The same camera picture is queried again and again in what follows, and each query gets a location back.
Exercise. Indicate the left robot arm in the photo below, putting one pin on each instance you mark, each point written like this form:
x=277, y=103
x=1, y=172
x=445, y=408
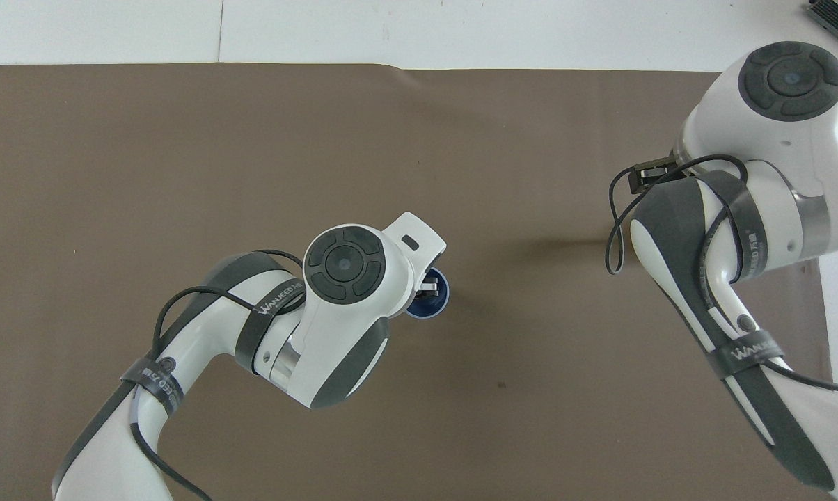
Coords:
x=342, y=264

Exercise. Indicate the blue cup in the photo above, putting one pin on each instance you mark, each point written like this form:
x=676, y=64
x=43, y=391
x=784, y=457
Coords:
x=440, y=303

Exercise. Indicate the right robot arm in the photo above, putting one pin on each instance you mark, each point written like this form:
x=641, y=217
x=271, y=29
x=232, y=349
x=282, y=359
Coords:
x=791, y=80

